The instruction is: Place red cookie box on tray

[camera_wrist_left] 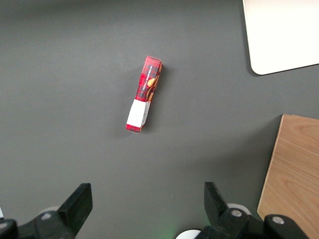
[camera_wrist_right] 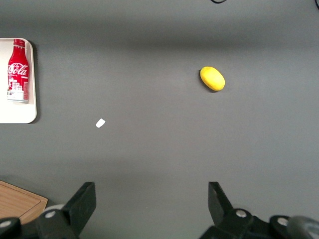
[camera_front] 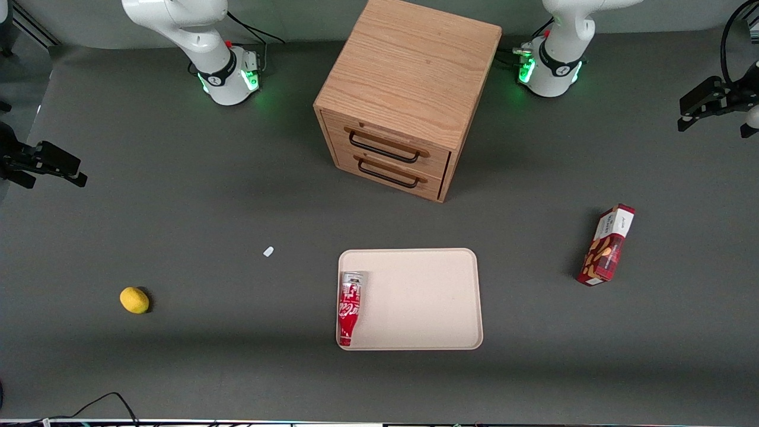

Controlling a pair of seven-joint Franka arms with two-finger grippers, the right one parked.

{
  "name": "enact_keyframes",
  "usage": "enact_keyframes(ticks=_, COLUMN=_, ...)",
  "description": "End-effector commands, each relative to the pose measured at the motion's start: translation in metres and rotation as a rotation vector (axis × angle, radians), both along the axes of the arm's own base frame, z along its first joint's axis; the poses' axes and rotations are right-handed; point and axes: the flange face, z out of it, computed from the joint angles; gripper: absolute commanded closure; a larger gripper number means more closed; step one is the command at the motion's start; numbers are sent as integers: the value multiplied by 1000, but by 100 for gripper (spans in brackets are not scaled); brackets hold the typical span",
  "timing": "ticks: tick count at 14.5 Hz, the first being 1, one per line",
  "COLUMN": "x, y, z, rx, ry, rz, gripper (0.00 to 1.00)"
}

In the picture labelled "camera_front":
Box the beige plastic tray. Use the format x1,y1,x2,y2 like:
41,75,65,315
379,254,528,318
337,247,484,351

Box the red cookie box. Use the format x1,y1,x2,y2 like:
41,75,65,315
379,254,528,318
576,203,636,288

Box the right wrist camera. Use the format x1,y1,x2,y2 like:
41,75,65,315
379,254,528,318
0,153,88,190

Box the black right base cable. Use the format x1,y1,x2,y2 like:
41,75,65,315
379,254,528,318
227,11,286,73

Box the wooden drawer wide front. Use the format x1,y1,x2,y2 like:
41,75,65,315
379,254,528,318
320,110,452,180

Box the red cola bottle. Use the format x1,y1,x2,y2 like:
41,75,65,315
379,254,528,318
337,271,366,348

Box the wooden drawer narrow front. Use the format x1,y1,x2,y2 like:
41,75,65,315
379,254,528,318
334,147,447,200

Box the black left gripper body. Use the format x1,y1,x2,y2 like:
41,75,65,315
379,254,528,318
679,76,759,113

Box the black cable on table edge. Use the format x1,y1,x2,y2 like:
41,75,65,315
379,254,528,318
46,391,141,425

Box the left base cable plugs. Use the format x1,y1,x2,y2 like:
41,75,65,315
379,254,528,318
497,43,536,67

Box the yellow lemon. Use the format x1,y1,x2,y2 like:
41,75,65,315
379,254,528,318
119,286,151,315

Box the short black drawer handle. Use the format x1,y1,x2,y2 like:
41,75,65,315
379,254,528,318
357,158,419,190

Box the wooden drawer cabinet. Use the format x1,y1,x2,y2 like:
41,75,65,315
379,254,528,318
313,0,503,204

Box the long black drawer handle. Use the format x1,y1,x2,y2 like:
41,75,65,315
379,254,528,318
348,131,421,164

